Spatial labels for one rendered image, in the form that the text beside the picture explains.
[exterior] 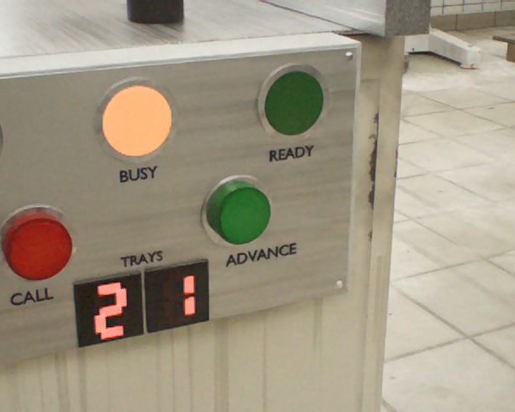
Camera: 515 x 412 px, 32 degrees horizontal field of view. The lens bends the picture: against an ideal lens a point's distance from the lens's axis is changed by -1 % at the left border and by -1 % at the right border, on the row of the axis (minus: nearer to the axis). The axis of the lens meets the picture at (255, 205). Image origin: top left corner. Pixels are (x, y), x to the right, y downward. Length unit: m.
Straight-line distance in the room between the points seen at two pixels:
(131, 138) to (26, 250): 0.07
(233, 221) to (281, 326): 0.11
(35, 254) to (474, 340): 1.59
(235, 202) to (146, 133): 0.06
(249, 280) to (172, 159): 0.08
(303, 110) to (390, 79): 0.08
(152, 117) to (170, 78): 0.02
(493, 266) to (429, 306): 0.29
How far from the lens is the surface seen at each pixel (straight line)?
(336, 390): 0.57
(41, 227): 0.41
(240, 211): 0.44
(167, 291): 0.45
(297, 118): 0.44
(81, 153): 0.41
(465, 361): 1.86
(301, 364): 0.55
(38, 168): 0.41
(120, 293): 0.44
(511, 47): 4.76
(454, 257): 2.32
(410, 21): 0.47
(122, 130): 0.41
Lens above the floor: 0.92
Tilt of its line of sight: 21 degrees down
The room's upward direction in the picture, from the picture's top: straight up
